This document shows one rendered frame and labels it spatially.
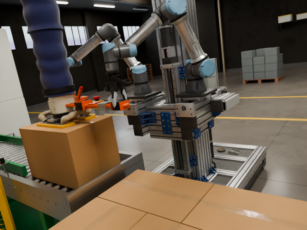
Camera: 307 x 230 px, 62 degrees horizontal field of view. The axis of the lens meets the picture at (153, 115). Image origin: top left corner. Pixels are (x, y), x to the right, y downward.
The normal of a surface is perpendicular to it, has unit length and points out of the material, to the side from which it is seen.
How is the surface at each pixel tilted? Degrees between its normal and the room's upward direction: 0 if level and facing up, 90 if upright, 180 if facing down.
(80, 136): 90
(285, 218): 0
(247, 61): 90
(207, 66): 97
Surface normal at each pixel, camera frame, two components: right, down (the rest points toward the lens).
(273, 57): -0.61, 0.26
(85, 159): 0.81, 0.01
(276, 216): -0.15, -0.96
